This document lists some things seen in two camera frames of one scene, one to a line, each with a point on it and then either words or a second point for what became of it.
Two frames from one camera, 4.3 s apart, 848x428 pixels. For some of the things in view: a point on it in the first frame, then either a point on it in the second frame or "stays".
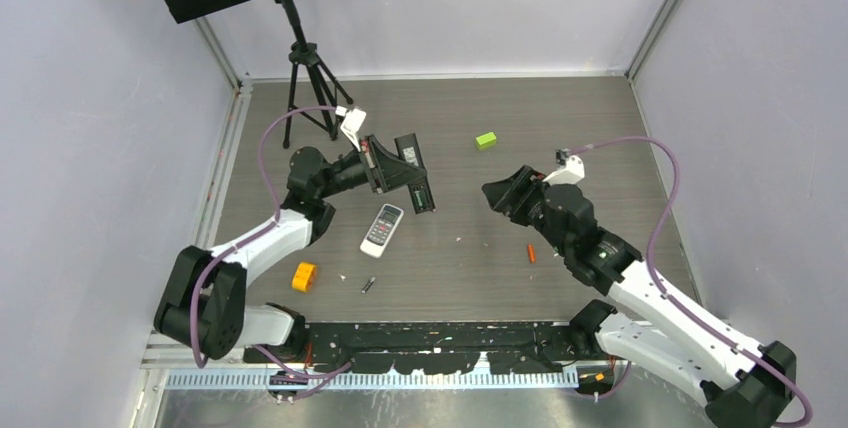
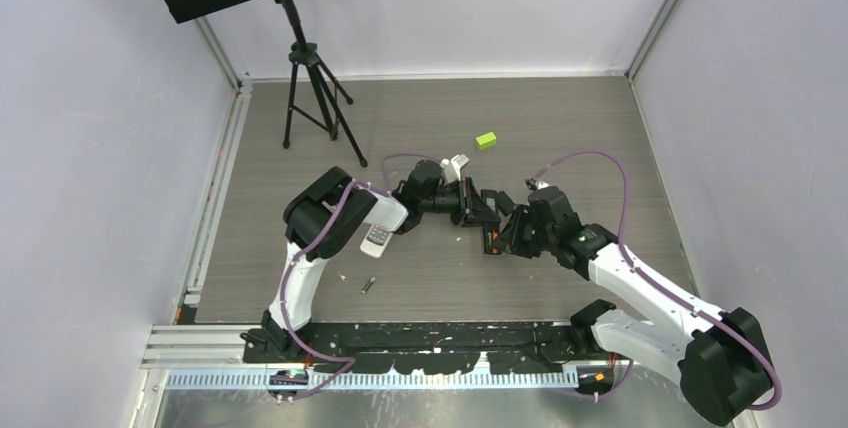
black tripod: [309, 97] stays
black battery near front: [367, 286] stays
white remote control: [381, 230] stays
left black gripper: [397, 171] -> [471, 209]
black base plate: [437, 347] stays
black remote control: [408, 149] -> [491, 231]
